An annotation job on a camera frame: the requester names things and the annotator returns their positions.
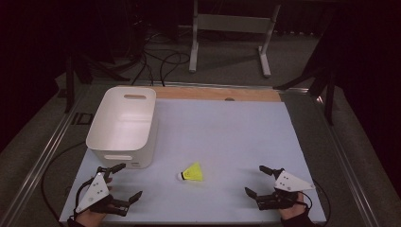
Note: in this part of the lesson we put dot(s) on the person's right hand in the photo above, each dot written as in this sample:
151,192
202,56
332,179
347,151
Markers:
291,212

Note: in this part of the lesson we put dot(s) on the black tripod stand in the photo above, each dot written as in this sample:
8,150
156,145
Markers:
327,88
71,78

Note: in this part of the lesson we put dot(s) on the yellow shuttlecock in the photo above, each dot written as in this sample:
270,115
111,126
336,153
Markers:
192,173

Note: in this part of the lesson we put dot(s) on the pale blue table mat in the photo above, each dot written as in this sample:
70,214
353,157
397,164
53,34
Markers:
227,142

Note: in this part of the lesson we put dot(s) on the person's left hand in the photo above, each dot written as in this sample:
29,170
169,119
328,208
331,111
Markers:
91,217

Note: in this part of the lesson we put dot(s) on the white metal stand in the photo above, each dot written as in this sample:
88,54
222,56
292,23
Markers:
231,23

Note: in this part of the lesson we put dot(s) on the aluminium frame rail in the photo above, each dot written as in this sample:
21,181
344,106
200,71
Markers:
44,154
350,167

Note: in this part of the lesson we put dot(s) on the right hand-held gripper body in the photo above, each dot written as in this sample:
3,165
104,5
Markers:
290,184

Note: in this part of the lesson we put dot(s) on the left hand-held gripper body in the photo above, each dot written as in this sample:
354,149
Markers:
96,190

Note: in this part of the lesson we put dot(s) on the white plastic storage bin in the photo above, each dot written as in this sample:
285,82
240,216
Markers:
124,126

